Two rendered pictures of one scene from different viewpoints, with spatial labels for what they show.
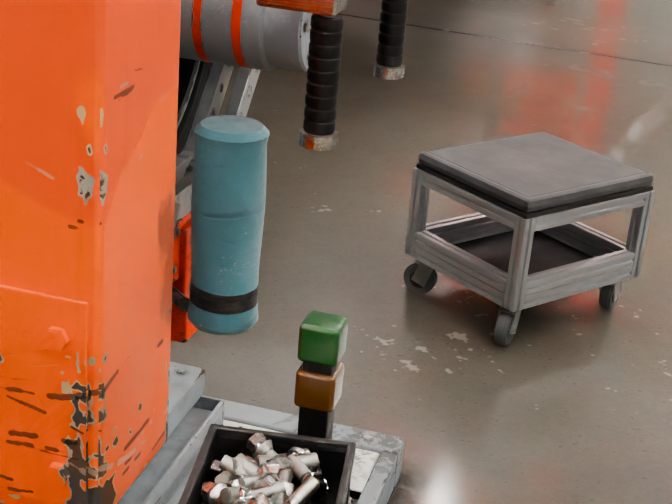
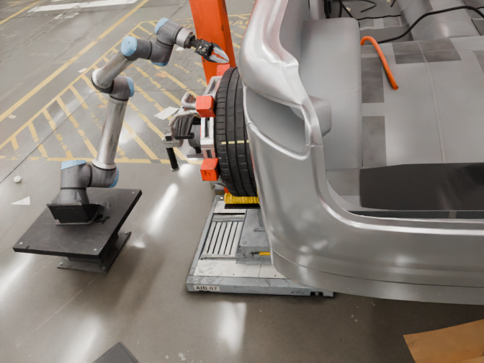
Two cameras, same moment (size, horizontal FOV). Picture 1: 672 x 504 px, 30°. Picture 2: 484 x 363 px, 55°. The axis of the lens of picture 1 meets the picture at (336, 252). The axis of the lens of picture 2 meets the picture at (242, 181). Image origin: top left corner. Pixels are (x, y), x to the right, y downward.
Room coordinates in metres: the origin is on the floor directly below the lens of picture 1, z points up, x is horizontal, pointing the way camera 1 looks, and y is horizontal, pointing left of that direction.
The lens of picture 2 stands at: (3.68, 0.37, 2.09)
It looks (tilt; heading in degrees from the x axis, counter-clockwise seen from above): 37 degrees down; 183
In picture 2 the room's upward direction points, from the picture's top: 11 degrees counter-clockwise
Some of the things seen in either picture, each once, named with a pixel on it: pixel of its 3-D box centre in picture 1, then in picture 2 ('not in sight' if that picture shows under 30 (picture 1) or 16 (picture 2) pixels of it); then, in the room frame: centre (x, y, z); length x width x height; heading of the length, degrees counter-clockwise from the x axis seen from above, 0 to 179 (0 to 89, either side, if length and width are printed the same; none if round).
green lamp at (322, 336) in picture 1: (322, 338); not in sight; (1.08, 0.01, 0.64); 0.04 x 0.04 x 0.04; 76
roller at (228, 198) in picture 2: not in sight; (247, 198); (1.71, 0.29, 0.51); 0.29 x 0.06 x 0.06; 76
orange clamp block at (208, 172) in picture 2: not in sight; (210, 169); (1.87, 0.15, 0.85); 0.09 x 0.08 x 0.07; 166
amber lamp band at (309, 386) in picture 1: (319, 384); not in sight; (1.08, 0.01, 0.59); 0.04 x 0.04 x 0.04; 76
